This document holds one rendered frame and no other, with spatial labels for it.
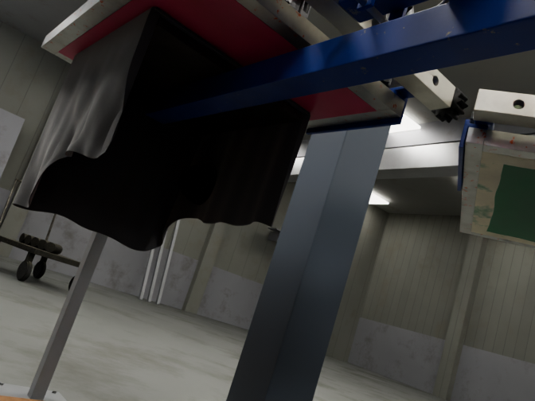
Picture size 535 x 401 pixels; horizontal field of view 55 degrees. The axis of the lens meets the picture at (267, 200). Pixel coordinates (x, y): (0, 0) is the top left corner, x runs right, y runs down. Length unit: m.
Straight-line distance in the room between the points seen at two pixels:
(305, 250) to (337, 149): 0.34
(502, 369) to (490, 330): 0.75
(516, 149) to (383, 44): 0.52
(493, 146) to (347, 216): 0.59
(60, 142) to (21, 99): 9.00
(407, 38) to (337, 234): 0.96
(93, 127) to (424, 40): 0.64
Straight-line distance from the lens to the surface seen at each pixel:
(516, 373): 10.57
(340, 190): 1.62
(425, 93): 1.13
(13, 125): 9.93
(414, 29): 0.76
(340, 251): 1.63
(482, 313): 11.09
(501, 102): 1.16
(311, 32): 0.99
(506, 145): 1.21
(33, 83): 10.36
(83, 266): 1.74
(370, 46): 0.80
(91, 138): 1.06
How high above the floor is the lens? 0.46
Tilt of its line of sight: 12 degrees up
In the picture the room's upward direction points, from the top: 18 degrees clockwise
